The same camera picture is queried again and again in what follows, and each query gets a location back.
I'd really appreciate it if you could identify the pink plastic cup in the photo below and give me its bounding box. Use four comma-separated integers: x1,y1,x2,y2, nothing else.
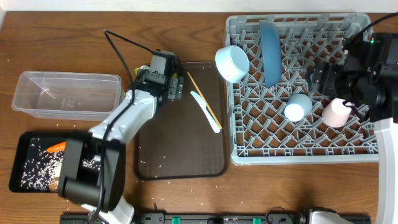
322,98,352,128

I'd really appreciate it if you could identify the yellow foil wrapper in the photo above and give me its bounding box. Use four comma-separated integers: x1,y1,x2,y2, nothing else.
134,65,149,75

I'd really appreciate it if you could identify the wooden chopstick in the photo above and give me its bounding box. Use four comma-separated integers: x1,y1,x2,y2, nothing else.
187,72,223,129

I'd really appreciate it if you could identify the light blue plastic cup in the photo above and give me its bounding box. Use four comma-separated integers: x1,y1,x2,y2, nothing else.
284,94,312,122

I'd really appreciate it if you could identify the light blue plastic knife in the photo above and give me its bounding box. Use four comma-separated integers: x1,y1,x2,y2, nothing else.
190,91,221,133

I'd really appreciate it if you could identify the light blue rice bowl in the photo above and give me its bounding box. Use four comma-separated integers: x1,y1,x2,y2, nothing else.
215,45,250,83

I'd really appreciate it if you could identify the dark blue plate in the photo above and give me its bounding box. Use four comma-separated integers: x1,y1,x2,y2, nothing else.
259,20,282,88

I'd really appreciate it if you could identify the orange carrot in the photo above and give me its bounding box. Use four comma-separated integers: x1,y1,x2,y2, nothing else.
47,141,67,153

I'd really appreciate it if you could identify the brown food scrap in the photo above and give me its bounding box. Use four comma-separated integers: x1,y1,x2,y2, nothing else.
49,177,59,192

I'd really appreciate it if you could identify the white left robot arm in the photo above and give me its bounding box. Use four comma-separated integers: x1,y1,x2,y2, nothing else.
57,50,180,223

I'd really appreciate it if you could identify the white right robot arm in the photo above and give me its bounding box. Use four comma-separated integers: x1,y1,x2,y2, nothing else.
305,32,397,223

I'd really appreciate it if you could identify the grey dishwasher rack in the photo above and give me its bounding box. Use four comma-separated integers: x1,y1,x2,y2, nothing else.
224,13,379,166

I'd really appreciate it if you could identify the black waste tray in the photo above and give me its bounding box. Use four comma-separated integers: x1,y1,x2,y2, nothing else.
9,131,82,193

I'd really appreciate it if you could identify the dark brown serving tray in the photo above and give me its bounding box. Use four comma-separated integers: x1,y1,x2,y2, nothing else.
134,62,229,180

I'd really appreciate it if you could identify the clear plastic bin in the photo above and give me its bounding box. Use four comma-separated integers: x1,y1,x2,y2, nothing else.
12,71,125,121

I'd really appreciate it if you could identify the spilled white rice pile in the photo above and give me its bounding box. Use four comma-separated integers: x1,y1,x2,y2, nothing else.
20,138,102,191

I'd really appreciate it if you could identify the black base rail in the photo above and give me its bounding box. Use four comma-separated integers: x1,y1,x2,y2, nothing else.
60,213,299,224

